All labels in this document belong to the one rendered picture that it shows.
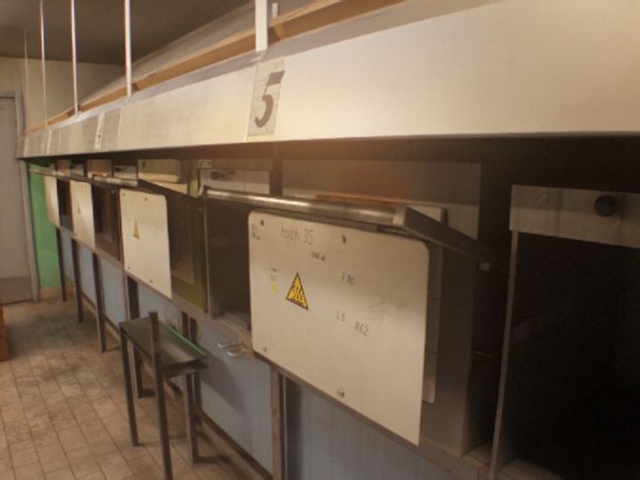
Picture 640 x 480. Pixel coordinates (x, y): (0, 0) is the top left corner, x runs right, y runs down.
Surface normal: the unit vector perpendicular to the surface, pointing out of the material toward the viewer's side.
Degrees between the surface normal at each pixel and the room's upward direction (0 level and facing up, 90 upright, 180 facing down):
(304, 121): 80
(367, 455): 90
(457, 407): 90
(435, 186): 90
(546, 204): 90
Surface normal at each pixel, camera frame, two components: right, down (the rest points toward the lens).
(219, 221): 0.62, 0.14
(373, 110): -0.77, -0.07
